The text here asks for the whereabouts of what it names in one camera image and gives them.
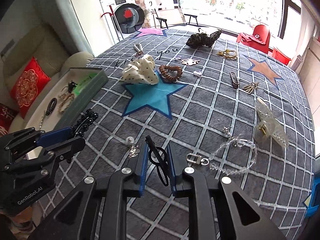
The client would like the red plastic chair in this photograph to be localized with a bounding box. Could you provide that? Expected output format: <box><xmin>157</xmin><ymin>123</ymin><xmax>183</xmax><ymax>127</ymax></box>
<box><xmin>236</xmin><ymin>24</ymin><xmax>271</xmax><ymax>54</ymax></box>

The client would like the brown paperclip hair clip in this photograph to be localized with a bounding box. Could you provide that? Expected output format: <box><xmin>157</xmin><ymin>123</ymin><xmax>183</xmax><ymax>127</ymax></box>
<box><xmin>229</xmin><ymin>72</ymin><xmax>240</xmax><ymax>89</ymax></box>

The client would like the white pearl hair clip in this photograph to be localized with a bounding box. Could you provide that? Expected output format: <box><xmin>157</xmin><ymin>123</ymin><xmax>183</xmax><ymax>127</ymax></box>
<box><xmin>133</xmin><ymin>43</ymin><xmax>144</xmax><ymax>57</ymax></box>

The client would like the clear crystal bead necklace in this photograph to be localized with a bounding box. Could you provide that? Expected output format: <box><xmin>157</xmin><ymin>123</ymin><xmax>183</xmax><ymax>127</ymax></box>
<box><xmin>185</xmin><ymin>126</ymin><xmax>258</xmax><ymax>177</ymax></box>

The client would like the brown spiral hair tie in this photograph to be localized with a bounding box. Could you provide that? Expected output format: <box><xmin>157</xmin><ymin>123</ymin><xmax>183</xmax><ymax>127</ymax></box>
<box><xmin>158</xmin><ymin>64</ymin><xmax>183</xmax><ymax>84</ymax></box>

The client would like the clear plastic hair claw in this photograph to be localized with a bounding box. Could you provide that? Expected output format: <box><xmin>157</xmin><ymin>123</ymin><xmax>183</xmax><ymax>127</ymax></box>
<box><xmin>253</xmin><ymin>97</ymin><xmax>289</xmax><ymax>148</ymax></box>

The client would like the white polka dot scrunchie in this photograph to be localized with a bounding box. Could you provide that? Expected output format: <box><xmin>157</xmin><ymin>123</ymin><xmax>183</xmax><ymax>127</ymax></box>
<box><xmin>120</xmin><ymin>54</ymin><xmax>159</xmax><ymax>85</ymax></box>

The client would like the purple heart hair clip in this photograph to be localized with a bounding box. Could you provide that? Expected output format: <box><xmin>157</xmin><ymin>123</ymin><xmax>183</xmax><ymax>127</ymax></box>
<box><xmin>193</xmin><ymin>70</ymin><xmax>202</xmax><ymax>77</ymax></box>

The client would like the beige sofa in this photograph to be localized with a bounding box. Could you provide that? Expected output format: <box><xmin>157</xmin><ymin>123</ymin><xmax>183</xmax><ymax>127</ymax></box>
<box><xmin>1</xmin><ymin>24</ymin><xmax>93</xmax><ymax>133</ymax></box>

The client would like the blue plastic stool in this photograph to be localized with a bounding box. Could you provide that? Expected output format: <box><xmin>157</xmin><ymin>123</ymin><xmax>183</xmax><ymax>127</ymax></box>
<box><xmin>304</xmin><ymin>173</ymin><xmax>320</xmax><ymax>218</ymax></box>

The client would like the dark leopard print scrunchie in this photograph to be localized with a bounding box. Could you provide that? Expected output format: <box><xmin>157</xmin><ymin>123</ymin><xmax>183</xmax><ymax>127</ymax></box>
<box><xmin>186</xmin><ymin>29</ymin><xmax>222</xmax><ymax>48</ymax></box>

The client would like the white washing machine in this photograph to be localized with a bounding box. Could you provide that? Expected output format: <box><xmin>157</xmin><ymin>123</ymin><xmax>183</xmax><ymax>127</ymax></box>
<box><xmin>100</xmin><ymin>0</ymin><xmax>145</xmax><ymax>43</ymax></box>

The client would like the black beaded barrette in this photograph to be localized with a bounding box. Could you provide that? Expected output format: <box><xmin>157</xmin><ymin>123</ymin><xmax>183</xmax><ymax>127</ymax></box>
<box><xmin>68</xmin><ymin>109</ymin><xmax>99</xmax><ymax>139</ymax></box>

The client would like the grey plaid star bedspread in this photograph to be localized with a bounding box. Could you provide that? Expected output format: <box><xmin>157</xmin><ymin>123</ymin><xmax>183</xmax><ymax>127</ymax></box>
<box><xmin>40</xmin><ymin>29</ymin><xmax>315</xmax><ymax>239</ymax></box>

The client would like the gold script hair clip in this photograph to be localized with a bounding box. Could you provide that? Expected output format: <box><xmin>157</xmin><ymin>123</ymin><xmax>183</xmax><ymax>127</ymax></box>
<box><xmin>181</xmin><ymin>59</ymin><xmax>200</xmax><ymax>66</ymax></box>

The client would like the red embroidered cushion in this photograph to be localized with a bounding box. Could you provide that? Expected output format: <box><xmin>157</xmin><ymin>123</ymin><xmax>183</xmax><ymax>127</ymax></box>
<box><xmin>10</xmin><ymin>57</ymin><xmax>51</xmax><ymax>119</ymax></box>

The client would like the red plastic bin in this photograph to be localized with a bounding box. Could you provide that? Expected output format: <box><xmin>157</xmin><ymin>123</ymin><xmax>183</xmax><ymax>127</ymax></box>
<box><xmin>272</xmin><ymin>47</ymin><xmax>291</xmax><ymax>66</ymax></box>

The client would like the black claw hair clip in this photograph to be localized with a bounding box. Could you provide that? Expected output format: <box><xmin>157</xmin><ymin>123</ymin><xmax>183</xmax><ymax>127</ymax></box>
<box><xmin>67</xmin><ymin>81</ymin><xmax>78</xmax><ymax>93</ymax></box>

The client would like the red printed fabric cushion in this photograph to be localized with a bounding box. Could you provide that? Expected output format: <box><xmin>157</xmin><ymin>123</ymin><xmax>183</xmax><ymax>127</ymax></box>
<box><xmin>0</xmin><ymin>103</ymin><xmax>18</xmax><ymax>137</ymax></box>

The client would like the black folding chair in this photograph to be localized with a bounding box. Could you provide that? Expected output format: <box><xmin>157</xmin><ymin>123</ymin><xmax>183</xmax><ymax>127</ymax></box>
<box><xmin>152</xmin><ymin>6</ymin><xmax>199</xmax><ymax>29</ymax></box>

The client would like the white low cabinet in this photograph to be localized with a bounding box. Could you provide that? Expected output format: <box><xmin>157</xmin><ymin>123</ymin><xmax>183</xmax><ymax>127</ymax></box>
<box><xmin>296</xmin><ymin>37</ymin><xmax>320</xmax><ymax>127</ymax></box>

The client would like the brown wooden bead bracelet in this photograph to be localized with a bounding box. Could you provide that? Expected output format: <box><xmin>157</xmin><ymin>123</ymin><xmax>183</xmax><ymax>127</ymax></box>
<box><xmin>57</xmin><ymin>92</ymin><xmax>75</xmax><ymax>114</ymax></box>

